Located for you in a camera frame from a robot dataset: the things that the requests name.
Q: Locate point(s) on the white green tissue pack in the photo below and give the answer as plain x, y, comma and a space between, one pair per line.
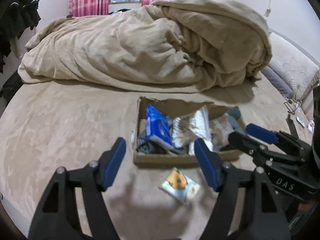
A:
180, 187

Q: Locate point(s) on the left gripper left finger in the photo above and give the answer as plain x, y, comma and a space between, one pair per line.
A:
56, 215

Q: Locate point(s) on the black hanging clothes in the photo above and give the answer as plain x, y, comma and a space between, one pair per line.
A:
16, 17

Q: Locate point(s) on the white floral pillow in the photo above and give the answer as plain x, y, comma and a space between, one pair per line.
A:
298, 71

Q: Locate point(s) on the clear bag with snacks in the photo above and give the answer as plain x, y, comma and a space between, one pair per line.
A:
220, 129

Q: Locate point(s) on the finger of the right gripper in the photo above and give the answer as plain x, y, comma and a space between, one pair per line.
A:
245, 142
261, 133

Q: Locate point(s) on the beige bed sheet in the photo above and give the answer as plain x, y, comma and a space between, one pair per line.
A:
69, 123

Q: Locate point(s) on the grey cloth right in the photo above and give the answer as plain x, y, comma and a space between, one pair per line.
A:
233, 115

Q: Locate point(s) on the grey pillow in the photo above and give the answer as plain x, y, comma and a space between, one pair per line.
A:
281, 86

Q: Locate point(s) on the clear silver plastic bag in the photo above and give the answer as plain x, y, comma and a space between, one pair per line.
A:
186, 129

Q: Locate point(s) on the brown cardboard box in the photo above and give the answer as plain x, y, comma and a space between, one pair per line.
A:
173, 108

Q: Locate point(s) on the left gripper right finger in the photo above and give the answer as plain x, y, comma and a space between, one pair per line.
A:
262, 215

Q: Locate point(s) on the blue tissue pack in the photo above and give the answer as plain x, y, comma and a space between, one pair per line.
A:
157, 128

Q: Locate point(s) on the beige crumpled duvet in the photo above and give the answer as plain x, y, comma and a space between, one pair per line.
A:
169, 46

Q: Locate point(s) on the grey socks left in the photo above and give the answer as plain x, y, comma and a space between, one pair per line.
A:
148, 147

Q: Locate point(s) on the black phone with cable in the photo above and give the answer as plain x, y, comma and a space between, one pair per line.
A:
294, 116

